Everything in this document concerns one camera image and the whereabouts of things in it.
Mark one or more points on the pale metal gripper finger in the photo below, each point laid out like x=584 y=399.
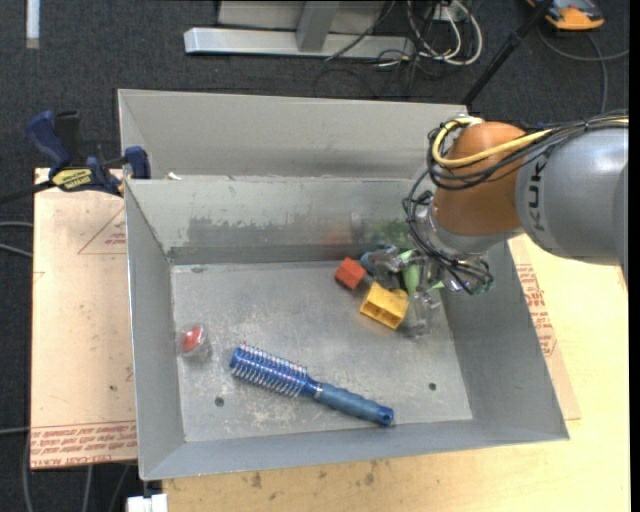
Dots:
x=433 y=310
x=417 y=317

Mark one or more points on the yellow toy block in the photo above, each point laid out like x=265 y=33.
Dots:
x=382 y=302

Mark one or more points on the grey-blue shiny thing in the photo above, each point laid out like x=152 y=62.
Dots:
x=380 y=262

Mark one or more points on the red toy block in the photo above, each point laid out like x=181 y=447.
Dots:
x=350 y=272

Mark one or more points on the grey metal bin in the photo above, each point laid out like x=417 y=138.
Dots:
x=310 y=320

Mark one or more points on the blue hairbrush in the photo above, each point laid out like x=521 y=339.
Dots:
x=280 y=372

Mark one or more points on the red and clear round thing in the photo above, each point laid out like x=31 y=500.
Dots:
x=191 y=340

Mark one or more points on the brown cardboard board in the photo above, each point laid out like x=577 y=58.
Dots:
x=80 y=300

